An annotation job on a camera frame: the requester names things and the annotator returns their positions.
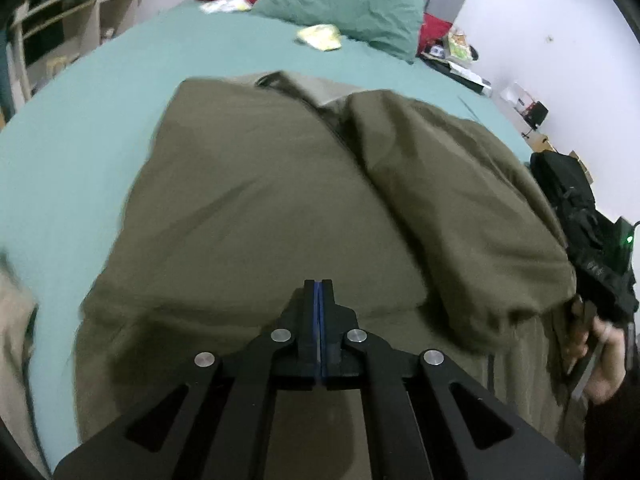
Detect olive green hooded jacket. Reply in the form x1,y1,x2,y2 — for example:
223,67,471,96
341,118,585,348
75,72,576,479

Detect right hand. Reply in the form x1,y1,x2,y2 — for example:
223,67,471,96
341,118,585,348
563,297,627,404

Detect black garment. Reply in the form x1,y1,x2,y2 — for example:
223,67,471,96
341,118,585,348
529,148,640,321

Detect beige cloth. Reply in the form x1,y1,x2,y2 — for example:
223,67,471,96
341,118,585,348
1,256,50,479

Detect stack of books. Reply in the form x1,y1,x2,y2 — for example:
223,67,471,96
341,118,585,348
420,27,492,96

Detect teal bed sheet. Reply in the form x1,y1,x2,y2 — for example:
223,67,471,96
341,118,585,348
1,1,529,466

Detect green pillow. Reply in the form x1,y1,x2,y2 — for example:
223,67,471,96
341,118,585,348
253,0,424,63

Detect yellow-green packet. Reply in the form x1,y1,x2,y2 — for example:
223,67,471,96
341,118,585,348
296,24,342,52

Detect white computer desk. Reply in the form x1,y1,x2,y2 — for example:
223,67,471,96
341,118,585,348
6,0,140,112

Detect white paper leaflet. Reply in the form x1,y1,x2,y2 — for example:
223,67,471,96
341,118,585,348
200,0,252,14

